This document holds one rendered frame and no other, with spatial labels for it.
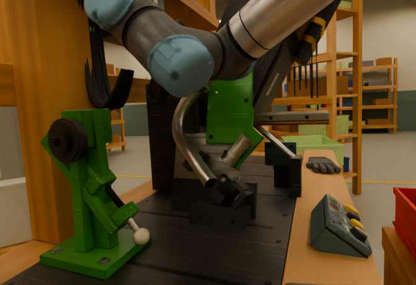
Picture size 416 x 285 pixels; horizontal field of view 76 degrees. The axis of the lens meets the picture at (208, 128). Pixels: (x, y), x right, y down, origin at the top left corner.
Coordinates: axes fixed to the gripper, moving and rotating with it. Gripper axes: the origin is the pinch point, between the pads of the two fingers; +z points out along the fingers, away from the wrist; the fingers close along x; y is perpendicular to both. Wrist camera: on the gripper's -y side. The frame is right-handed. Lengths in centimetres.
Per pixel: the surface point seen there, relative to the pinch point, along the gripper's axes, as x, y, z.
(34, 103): 12.9, -25.8, -22.4
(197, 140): -8.2, -10.9, 4.5
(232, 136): -14.7, -3.0, 2.6
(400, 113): -57, 313, 924
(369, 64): 99, 334, 817
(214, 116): -7.7, -3.0, 2.5
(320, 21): -3.5, 35.9, 18.3
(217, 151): -14.3, -8.5, 4.0
